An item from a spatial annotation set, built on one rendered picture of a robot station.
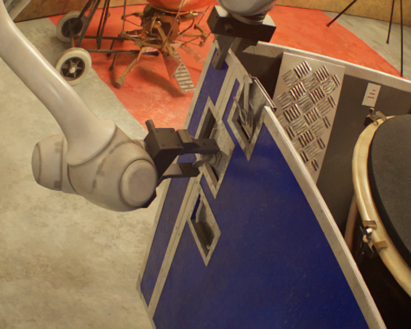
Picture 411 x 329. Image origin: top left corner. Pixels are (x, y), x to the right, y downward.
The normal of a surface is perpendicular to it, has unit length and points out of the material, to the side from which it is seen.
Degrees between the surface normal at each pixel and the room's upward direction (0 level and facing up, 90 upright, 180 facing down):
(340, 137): 90
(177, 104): 0
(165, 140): 19
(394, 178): 0
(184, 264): 90
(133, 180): 70
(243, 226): 90
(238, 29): 100
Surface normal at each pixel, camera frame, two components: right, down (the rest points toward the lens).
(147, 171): 0.66, 0.29
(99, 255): 0.28, -0.80
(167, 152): 0.39, 0.81
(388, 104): 0.28, 0.60
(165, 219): -0.92, -0.07
